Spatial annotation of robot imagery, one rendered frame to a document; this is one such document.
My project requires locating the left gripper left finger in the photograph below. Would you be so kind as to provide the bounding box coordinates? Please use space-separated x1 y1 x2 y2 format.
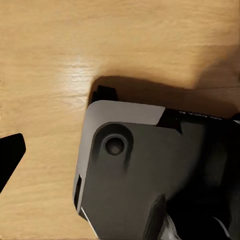
0 133 26 194

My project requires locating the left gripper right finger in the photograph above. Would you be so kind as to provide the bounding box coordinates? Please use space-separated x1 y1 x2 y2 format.
224 133 240 173

